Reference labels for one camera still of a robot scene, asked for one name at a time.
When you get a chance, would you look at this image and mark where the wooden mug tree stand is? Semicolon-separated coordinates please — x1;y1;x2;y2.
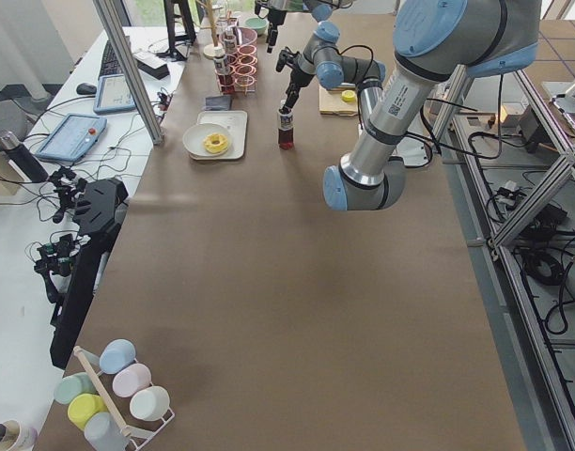
195;0;219;60

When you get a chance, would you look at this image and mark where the mint green bowl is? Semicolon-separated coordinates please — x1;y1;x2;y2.
244;17;268;36

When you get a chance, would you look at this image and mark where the pink cup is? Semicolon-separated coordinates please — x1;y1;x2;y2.
112;363;152;397

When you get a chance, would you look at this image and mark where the white round plate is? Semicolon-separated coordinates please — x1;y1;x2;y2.
182;123;233;158

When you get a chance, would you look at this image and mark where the light blue cup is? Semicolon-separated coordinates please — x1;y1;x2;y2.
99;338;136;375

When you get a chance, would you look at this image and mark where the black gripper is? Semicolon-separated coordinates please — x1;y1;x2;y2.
267;26;301;112
254;0;288;27

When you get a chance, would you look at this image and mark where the pink ice bowl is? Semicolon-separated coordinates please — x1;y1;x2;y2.
235;26;258;46

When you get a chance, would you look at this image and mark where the wooden rack handle rod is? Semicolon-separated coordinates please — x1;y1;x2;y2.
72;346;131;437

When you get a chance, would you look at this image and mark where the yellow green cup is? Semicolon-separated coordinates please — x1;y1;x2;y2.
67;394;108;430

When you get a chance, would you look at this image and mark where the teach pendant near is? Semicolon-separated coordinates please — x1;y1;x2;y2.
35;114;107;163

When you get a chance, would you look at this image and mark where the tea bottle white cap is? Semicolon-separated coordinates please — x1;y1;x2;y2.
277;100;294;149

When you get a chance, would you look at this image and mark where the grey blue cup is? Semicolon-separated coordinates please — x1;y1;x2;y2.
84;412;129;451

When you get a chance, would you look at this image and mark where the computer mouse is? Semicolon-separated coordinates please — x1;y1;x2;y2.
75;83;97;96

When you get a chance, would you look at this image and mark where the black thermos bottle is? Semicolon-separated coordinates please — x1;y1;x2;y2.
0;130;49;183

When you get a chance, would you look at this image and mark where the half lemon slice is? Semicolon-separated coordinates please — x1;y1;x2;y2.
341;89;357;103

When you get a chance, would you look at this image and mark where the copper wire bottle rack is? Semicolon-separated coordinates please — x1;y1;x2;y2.
219;33;258;95

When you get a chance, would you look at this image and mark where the mint green cup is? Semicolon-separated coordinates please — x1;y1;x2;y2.
54;372;97;405

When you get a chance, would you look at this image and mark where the paper cup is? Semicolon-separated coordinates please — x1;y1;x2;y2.
0;420;38;451

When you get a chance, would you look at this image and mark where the teach pendant far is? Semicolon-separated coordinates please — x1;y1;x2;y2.
93;74;136;115

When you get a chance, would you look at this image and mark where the bamboo cutting board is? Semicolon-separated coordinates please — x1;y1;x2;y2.
319;85;358;117

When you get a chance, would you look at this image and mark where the black keyboard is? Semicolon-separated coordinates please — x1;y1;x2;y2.
98;41;123;78

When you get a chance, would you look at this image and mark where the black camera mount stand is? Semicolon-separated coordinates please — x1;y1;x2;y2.
50;178;128;370

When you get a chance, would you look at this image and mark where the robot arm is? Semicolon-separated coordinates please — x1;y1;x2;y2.
276;1;541;210
254;0;354;54

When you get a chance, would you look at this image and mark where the white wire cup rack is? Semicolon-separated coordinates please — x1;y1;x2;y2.
80;351;176;451

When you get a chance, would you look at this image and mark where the teach pendant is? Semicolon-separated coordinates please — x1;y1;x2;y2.
93;74;136;115
35;114;107;163

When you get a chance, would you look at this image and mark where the cream rectangular serving tray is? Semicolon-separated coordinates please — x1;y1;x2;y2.
187;110;248;161

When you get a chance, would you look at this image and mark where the aluminium frame post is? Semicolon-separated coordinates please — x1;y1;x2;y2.
92;0;164;146

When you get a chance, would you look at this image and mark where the cream cup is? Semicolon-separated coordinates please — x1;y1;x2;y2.
130;385;170;421

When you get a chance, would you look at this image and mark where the folded grey cloth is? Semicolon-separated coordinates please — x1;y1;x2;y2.
204;95;232;111

